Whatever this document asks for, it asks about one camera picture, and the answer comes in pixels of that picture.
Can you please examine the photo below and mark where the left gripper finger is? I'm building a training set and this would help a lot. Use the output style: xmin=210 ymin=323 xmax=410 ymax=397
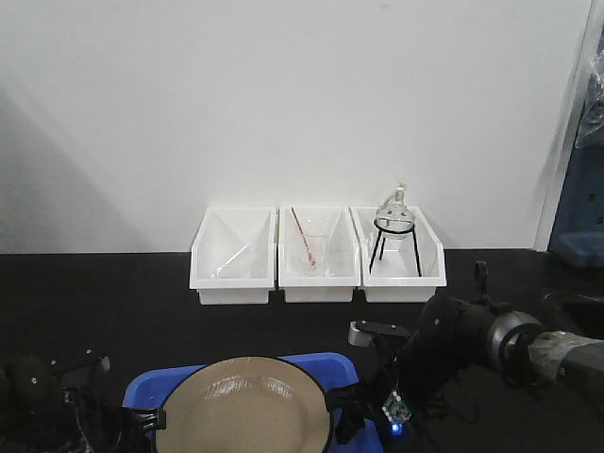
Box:
xmin=128 ymin=408 xmax=166 ymax=430

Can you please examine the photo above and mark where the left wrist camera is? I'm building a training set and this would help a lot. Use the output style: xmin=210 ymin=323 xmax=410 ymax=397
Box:
xmin=46 ymin=349 xmax=111 ymax=375

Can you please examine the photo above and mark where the right white storage bin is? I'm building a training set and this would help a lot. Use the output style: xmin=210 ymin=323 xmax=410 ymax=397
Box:
xmin=350 ymin=207 xmax=446 ymax=303

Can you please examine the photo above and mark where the beige plate black rim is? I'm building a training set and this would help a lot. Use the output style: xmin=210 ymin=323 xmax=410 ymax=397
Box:
xmin=155 ymin=356 xmax=333 ymax=452

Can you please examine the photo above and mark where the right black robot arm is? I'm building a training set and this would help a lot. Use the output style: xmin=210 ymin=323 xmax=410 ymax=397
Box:
xmin=326 ymin=294 xmax=603 ymax=445

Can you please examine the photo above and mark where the blue lab equipment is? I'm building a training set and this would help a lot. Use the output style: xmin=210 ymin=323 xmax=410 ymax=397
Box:
xmin=548 ymin=1 xmax=603 ymax=269

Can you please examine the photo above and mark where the glass flask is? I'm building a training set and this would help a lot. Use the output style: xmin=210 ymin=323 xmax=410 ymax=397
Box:
xmin=375 ymin=183 xmax=415 ymax=240

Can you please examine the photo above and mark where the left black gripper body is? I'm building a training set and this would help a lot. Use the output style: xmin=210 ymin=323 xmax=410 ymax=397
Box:
xmin=1 ymin=354 xmax=132 ymax=452

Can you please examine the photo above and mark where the black sink basin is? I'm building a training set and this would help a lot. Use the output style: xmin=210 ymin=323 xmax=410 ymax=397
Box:
xmin=543 ymin=293 xmax=603 ymax=340

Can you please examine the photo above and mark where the left white storage bin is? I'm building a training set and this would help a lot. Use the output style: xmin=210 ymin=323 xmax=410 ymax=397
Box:
xmin=189 ymin=207 xmax=277 ymax=306

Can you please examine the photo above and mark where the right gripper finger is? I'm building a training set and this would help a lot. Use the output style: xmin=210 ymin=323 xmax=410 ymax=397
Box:
xmin=335 ymin=409 xmax=365 ymax=445
xmin=325 ymin=382 xmax=372 ymax=411

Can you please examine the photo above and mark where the black tripod stand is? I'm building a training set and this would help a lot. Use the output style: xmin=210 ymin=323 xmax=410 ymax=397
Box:
xmin=369 ymin=220 xmax=423 ymax=277

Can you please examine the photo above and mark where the middle white storage bin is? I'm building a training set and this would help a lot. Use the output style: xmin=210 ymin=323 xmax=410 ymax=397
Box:
xmin=277 ymin=206 xmax=361 ymax=303

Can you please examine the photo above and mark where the clear glass beaker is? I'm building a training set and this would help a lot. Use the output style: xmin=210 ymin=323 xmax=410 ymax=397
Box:
xmin=294 ymin=235 xmax=327 ymax=277

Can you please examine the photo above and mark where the blue plastic tray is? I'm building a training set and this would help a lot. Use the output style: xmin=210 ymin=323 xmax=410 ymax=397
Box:
xmin=123 ymin=352 xmax=383 ymax=453

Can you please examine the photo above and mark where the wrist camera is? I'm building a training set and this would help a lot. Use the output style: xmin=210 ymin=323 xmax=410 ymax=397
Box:
xmin=46 ymin=349 xmax=111 ymax=375
xmin=347 ymin=320 xmax=411 ymax=347

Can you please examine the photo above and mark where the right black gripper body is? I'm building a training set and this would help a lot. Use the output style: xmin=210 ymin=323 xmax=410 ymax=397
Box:
xmin=362 ymin=294 xmax=492 ymax=426

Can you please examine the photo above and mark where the white storage bin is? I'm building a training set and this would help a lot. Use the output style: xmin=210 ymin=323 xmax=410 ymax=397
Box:
xmin=277 ymin=206 xmax=361 ymax=303
xmin=189 ymin=207 xmax=277 ymax=306
xmin=350 ymin=207 xmax=446 ymax=303

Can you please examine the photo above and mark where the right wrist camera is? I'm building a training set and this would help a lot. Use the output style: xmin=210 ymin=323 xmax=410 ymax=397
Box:
xmin=347 ymin=320 xmax=411 ymax=347

